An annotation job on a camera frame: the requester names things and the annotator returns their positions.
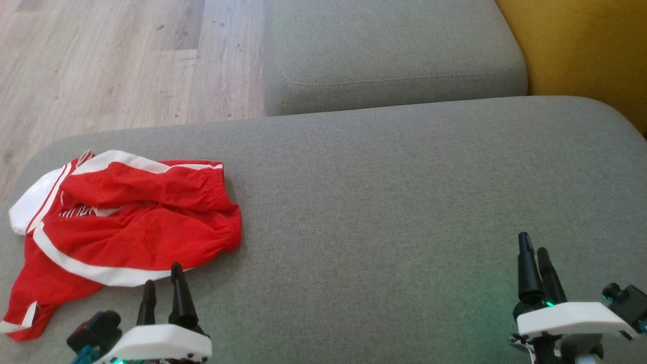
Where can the large grey sofa seat cushion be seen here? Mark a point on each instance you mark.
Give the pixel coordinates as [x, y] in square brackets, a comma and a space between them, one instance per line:
[379, 202]

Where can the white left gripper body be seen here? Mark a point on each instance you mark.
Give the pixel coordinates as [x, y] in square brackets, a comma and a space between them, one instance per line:
[162, 344]

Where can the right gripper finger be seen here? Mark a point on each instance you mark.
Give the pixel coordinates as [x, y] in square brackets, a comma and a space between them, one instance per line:
[528, 273]
[552, 283]

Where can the red white basketball jersey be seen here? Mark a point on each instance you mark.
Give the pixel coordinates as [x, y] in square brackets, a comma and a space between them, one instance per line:
[40, 298]

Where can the small grey sofa cushion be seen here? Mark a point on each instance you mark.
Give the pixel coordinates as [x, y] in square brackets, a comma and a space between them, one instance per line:
[394, 45]

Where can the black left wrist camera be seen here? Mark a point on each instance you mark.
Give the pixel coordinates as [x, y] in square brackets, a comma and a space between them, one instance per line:
[96, 331]

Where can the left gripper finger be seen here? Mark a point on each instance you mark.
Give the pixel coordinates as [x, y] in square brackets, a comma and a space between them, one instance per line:
[181, 301]
[147, 306]

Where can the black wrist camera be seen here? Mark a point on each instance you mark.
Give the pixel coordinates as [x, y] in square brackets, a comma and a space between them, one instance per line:
[629, 303]
[96, 331]

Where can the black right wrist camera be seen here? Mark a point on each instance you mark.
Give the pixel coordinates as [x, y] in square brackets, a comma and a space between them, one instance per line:
[629, 303]

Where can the red shorts with white stripe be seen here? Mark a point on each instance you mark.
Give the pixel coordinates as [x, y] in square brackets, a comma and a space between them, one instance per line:
[151, 237]

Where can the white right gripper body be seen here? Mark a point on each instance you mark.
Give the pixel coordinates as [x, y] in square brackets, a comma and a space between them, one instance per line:
[571, 318]

